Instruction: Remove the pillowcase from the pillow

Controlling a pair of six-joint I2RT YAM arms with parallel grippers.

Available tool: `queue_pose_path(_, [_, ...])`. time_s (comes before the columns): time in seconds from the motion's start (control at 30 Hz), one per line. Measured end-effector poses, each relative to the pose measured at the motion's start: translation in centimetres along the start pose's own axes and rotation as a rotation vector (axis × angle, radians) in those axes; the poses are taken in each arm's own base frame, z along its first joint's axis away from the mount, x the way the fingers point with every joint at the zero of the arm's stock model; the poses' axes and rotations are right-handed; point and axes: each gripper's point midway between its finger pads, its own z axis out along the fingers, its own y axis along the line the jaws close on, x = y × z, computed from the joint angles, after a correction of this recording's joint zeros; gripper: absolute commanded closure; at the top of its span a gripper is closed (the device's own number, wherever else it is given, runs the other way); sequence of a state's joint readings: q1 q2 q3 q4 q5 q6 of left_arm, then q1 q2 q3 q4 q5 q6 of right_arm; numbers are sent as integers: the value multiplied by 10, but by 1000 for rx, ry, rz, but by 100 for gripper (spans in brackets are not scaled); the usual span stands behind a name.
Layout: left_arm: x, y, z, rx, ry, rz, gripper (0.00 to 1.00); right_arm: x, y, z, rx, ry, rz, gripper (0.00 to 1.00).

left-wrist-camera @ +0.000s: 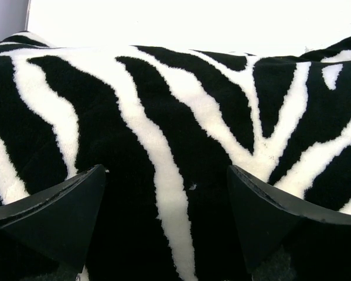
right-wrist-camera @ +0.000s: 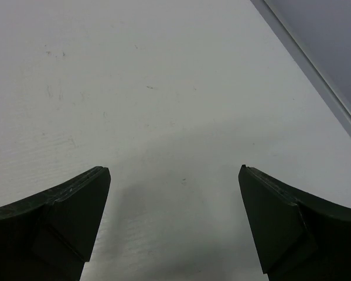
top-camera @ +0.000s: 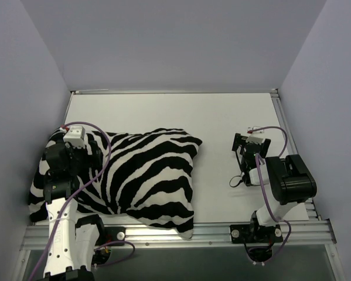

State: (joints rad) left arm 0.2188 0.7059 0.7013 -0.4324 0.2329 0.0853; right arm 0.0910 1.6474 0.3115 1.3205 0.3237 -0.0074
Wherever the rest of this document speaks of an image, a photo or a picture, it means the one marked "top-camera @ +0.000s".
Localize zebra striped pillowcase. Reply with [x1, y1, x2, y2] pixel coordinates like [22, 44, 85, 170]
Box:
[28, 127, 203, 241]

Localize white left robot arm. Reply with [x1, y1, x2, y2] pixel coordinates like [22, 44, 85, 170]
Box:
[43, 136, 106, 280]

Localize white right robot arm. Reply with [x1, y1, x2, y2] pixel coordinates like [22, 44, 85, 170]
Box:
[231, 133, 317, 242]

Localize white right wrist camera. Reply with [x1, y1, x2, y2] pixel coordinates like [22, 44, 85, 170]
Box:
[246, 133, 265, 145]

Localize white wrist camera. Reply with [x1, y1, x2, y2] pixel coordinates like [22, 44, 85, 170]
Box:
[63, 125, 86, 149]
[246, 133, 265, 145]

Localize thin black right cable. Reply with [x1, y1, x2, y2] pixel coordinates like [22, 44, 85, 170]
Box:
[229, 146, 248, 189]

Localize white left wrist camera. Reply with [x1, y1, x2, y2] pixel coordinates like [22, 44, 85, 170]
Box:
[63, 125, 86, 149]

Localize aluminium right side rail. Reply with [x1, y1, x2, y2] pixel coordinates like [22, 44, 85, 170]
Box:
[265, 95, 318, 219]

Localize aluminium rail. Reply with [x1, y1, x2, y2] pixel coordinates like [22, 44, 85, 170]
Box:
[265, 95, 318, 219]
[20, 220, 336, 250]
[71, 89, 279, 95]

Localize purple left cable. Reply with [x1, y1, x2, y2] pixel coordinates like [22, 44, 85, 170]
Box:
[27, 121, 135, 281]

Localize aluminium back rail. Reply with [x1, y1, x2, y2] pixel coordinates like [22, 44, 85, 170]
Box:
[71, 89, 279, 95]

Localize aluminium front rail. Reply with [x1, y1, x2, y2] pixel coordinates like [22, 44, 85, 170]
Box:
[20, 220, 336, 250]

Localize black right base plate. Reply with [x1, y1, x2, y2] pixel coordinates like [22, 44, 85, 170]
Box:
[230, 224, 283, 244]

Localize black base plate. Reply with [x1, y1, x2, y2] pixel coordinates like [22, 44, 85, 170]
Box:
[98, 226, 126, 245]
[230, 224, 283, 244]

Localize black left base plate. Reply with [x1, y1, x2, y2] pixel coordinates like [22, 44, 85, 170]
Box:
[98, 226, 126, 245]

